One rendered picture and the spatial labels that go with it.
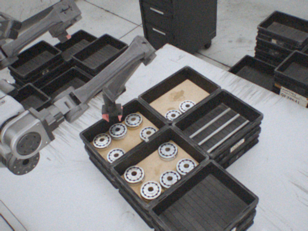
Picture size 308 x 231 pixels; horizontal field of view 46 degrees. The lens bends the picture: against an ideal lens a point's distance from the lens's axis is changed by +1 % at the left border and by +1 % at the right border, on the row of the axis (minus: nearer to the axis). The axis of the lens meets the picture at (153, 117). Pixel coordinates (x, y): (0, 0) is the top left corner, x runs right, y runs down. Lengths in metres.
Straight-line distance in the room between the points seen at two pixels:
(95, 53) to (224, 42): 1.48
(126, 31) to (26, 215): 2.78
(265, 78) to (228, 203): 1.65
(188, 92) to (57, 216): 1.03
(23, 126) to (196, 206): 0.88
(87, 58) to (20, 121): 1.96
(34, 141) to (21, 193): 0.89
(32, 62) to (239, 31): 2.21
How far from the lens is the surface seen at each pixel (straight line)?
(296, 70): 2.95
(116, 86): 1.67
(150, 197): 1.74
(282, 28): 3.37
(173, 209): 1.73
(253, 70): 3.24
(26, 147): 1.29
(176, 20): 3.23
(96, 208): 1.95
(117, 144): 1.99
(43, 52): 3.42
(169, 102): 2.16
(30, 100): 2.97
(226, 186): 1.79
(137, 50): 1.37
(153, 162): 1.88
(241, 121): 2.06
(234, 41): 4.03
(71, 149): 2.22
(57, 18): 1.59
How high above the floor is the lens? 2.35
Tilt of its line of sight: 47 degrees down
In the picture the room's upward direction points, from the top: 9 degrees counter-clockwise
